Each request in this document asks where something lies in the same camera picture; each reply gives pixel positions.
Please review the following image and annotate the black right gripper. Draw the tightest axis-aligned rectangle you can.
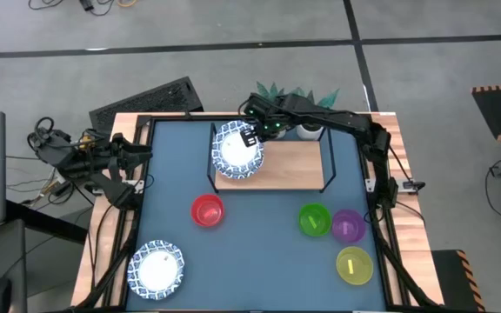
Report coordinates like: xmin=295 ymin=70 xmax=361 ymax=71
xmin=240 ymin=93 xmax=289 ymax=149

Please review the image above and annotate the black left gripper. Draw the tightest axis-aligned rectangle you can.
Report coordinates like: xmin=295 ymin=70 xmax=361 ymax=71
xmin=102 ymin=133 xmax=154 ymax=175

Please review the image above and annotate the blue patterned paper bowl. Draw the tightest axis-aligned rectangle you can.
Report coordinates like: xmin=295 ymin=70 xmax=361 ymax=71
xmin=126 ymin=239 xmax=186 ymax=302
xmin=211 ymin=120 xmax=265 ymax=175
xmin=212 ymin=143 xmax=265 ymax=181

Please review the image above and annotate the red plastic bowl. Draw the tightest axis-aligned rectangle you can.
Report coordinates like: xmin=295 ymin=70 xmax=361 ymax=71
xmin=190 ymin=193 xmax=226 ymax=229

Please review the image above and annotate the green plastic bowl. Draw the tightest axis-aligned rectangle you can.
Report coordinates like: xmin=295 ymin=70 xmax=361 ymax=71
xmin=297 ymin=203 xmax=333 ymax=238

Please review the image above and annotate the black perforated panel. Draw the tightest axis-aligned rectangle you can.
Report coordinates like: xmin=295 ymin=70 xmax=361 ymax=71
xmin=88 ymin=77 xmax=205 ymax=134

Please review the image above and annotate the blue table mat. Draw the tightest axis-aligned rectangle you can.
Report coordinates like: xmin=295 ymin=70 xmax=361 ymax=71
xmin=124 ymin=120 xmax=387 ymax=312

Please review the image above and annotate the purple plastic bowl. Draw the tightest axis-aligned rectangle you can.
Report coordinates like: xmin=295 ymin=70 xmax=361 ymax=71
xmin=331 ymin=209 xmax=367 ymax=243

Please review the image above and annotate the yellow plastic bowl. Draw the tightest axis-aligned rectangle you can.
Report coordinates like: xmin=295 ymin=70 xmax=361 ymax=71
xmin=335 ymin=246 xmax=375 ymax=287

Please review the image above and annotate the wooden shelf with black frame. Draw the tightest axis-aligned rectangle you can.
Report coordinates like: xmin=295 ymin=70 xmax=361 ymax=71
xmin=205 ymin=122 xmax=337 ymax=195

